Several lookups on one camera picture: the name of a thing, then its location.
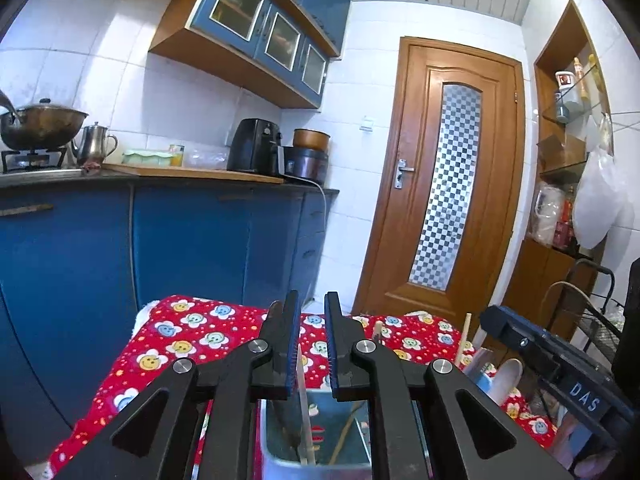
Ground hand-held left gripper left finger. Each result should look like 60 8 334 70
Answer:
50 290 303 480

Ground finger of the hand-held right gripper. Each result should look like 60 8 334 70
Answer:
479 305 562 363

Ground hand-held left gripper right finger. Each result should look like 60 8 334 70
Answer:
324 291 576 480

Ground white plastic spoon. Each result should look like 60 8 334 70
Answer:
487 357 524 406

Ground beige chopstick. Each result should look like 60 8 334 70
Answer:
296 350 317 466

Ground blue plastic container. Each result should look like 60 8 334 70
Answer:
259 387 375 480

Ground person's right hand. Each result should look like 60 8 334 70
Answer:
550 407 623 480

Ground translucent plastic utensil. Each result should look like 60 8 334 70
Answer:
465 347 496 378

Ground wooden shelf unit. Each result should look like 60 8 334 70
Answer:
502 0 613 341

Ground black metal rack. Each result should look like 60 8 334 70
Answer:
540 259 640 361

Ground yellowish chopstick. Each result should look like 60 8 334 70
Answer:
332 402 362 466

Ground red floral tablecloth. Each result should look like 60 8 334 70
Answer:
50 294 558 476

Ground red bottle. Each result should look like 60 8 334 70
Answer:
555 187 577 251

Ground clear plastic jug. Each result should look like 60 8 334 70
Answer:
531 185 563 246

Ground wooden door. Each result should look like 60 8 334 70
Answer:
352 36 526 331

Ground blue lower cabinets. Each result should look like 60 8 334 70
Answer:
0 180 340 466

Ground white plastic bag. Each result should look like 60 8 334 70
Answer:
572 150 626 251

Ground cardboard box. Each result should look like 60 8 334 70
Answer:
537 132 586 168

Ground dark rice cooker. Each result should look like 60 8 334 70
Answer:
280 146 330 184

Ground wooden countertop board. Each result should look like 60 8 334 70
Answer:
102 162 285 184

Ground black air fryer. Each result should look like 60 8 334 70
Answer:
227 118 282 173

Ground clear plastic box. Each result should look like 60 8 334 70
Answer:
184 149 230 170

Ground brown pot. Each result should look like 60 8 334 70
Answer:
292 128 332 151

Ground green covered bowl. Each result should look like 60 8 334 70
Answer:
121 148 173 167

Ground pale tall bottle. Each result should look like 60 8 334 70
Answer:
572 57 586 111

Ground metal kettle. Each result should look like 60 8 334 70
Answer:
72 122 119 167

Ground gas stove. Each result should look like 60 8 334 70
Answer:
0 147 71 175

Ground metal wok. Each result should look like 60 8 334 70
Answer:
0 99 90 152

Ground white power cable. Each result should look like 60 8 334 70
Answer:
285 175 329 281

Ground metal door handle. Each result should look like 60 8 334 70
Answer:
394 158 416 190

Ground glass-door wall cabinet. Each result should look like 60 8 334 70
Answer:
149 0 341 110

